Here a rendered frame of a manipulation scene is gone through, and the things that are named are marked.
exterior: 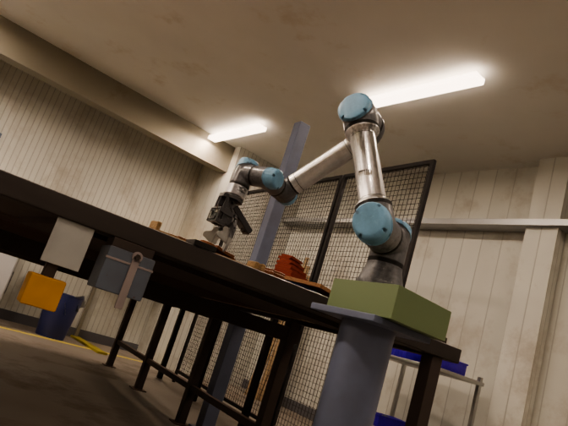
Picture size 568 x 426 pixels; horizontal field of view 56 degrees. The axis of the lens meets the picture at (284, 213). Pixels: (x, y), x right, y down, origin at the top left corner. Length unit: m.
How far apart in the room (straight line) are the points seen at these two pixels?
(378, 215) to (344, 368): 0.46
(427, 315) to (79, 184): 6.36
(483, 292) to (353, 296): 4.09
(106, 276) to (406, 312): 0.83
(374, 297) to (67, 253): 0.85
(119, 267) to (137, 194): 6.31
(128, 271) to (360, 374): 0.72
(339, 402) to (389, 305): 0.32
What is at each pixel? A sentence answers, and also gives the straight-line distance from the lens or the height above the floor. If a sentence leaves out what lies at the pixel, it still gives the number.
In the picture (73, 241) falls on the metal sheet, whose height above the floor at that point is 0.81.
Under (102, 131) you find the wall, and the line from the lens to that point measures 7.72.
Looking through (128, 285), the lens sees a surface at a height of 0.74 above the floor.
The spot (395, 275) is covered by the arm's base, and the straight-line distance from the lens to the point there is 1.68.
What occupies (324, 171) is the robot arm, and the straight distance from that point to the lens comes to 1.93.
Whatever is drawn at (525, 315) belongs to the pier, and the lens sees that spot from 5.23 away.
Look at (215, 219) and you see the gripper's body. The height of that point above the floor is 1.05.
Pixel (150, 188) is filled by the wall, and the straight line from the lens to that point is 7.90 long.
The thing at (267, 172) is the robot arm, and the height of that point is 1.26.
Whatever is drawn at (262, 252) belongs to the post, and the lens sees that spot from 3.96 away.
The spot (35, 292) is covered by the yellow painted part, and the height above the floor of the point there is 0.65.
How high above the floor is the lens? 0.72
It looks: 13 degrees up
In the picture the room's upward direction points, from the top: 18 degrees clockwise
